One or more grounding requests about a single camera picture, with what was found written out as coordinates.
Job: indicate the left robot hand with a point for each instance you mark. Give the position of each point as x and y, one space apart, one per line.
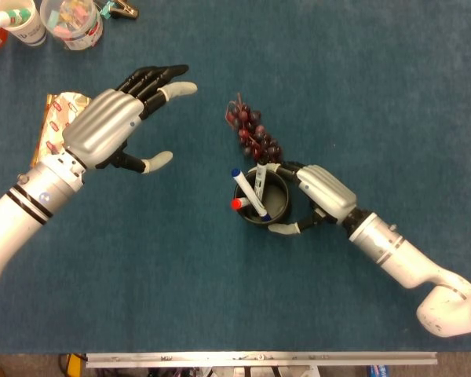
98 121

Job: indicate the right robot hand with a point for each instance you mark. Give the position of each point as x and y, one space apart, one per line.
329 192

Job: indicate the black mesh pen cup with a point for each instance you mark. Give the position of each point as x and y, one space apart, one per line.
276 200

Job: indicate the black capped whiteboard marker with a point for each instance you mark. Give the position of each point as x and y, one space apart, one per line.
261 180

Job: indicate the blue capped whiteboard marker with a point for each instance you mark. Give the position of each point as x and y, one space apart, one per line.
245 188

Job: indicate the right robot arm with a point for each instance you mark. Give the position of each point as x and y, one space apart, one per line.
396 251

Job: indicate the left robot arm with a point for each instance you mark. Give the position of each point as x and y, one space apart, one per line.
19 220

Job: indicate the clear plastic jar of clips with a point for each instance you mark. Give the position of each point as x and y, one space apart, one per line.
78 37

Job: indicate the bunch of red grapes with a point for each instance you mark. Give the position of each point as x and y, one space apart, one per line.
251 129

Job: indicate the white paper cup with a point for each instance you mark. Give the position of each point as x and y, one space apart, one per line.
31 33

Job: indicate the black silver binder clip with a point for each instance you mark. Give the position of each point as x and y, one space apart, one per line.
125 9

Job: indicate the blue felt table cloth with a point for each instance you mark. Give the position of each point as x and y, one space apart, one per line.
235 294

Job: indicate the white tube green label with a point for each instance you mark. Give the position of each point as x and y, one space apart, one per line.
0 19

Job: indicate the blue printed packet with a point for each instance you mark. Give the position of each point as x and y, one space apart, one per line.
377 371

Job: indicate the yellow black object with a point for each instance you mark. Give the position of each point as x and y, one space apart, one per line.
75 365

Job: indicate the aluminium rail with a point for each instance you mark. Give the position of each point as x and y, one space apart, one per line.
259 359

